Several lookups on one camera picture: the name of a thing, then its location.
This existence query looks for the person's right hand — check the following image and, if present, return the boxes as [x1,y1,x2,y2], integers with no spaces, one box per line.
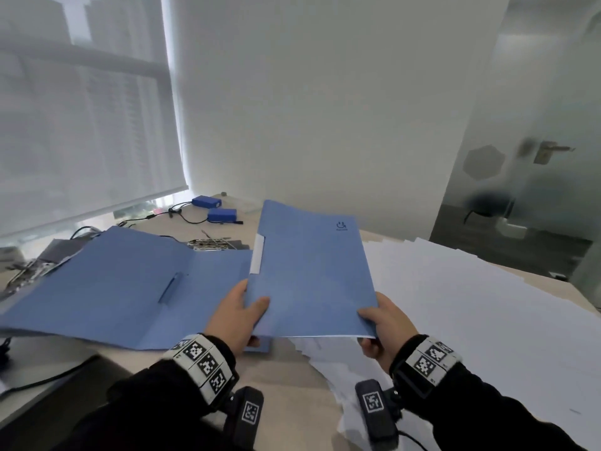
[357,291,419,374]

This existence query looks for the person's left hand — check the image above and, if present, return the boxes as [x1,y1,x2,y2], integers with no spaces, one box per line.
[204,279,271,356]

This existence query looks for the pile of white paper sheets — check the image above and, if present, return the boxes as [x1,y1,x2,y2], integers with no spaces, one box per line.
[289,237,601,451]

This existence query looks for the blue folder with dark logo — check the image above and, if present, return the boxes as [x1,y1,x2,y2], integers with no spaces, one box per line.
[244,199,379,340]

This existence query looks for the blue folder with inner slot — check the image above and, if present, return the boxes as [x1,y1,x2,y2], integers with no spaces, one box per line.
[0,225,271,353]

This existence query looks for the person's right forearm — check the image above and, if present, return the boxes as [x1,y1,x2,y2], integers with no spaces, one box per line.
[399,361,588,451]

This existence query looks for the person's left forearm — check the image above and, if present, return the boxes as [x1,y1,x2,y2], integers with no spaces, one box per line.
[51,359,226,451]

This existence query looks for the white wristband with black markers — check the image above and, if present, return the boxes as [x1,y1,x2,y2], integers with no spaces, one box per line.
[163,334,238,409]
[389,335,463,398]

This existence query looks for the white box behind glass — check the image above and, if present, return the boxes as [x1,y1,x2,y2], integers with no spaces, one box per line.
[497,215,530,239]

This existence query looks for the dark chair behind glass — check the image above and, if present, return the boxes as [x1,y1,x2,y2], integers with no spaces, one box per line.
[462,192,516,226]

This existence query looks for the gray hexagon sticker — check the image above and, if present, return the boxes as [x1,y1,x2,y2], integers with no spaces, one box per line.
[463,144,506,180]

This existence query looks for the white roller blind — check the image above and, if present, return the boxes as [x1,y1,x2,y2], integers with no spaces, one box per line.
[0,0,190,239]

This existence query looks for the frosted glass door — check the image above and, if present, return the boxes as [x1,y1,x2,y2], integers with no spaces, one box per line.
[429,0,601,280]

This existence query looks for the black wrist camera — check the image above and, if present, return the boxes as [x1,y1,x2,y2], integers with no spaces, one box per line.
[355,379,403,445]
[225,387,265,451]

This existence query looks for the black camera cable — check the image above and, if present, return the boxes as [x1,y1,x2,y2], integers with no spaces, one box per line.
[396,429,429,451]

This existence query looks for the black power cable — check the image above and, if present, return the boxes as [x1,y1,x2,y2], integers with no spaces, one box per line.
[0,338,100,396]

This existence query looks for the silver door handle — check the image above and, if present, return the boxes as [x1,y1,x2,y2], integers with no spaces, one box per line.
[533,140,577,165]

